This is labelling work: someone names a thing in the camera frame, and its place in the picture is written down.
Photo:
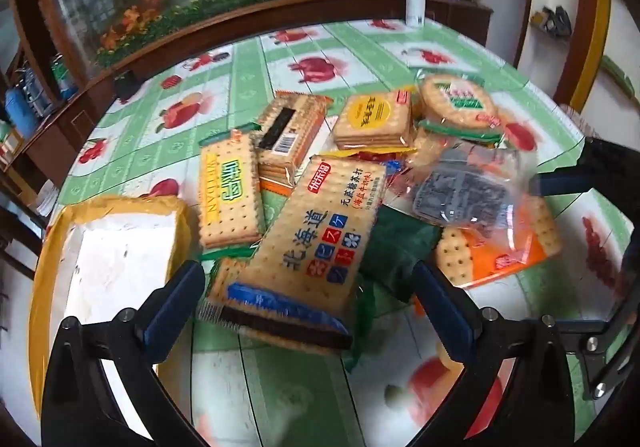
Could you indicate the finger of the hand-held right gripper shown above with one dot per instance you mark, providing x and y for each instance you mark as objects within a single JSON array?
[
  {"x": 607, "y": 352},
  {"x": 560, "y": 183}
]

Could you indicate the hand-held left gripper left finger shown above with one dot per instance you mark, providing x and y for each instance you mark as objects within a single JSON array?
[{"x": 172, "y": 312}]

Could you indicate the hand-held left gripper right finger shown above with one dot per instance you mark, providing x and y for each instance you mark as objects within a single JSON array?
[{"x": 442, "y": 312}]

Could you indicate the white foam box yellow tape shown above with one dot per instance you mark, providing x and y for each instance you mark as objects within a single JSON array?
[{"x": 120, "y": 267}]

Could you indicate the dark green packet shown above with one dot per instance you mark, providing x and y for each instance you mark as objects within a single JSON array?
[{"x": 395, "y": 247}]

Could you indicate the orange cracker packet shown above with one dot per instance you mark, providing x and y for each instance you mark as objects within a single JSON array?
[{"x": 500, "y": 247}]

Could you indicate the clear packet grey contents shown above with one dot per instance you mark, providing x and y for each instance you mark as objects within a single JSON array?
[{"x": 465, "y": 192}]

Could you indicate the round cracker packet green label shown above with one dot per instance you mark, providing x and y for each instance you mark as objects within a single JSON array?
[{"x": 457, "y": 102}]

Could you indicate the square cracker packet green label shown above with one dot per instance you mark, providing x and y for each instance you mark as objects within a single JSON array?
[{"x": 230, "y": 192}]

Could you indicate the large blue-ended cracker packet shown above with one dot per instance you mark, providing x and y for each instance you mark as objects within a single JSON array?
[{"x": 310, "y": 252}]

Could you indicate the cracker packet round yellow label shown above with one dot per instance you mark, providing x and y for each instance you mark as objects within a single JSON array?
[{"x": 372, "y": 119}]

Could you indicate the cracker packet with barcode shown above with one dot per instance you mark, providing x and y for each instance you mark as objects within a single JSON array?
[{"x": 290, "y": 137}]

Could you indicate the small black container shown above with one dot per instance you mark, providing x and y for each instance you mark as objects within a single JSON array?
[{"x": 126, "y": 87}]

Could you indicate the fruit print tablecloth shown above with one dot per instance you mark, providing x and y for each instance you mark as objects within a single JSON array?
[{"x": 240, "y": 77}]

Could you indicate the blue thermos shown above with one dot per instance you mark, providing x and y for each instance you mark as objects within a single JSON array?
[{"x": 19, "y": 112}]

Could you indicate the green-label plastic bottle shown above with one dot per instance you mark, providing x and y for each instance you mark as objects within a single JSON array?
[{"x": 64, "y": 77}]

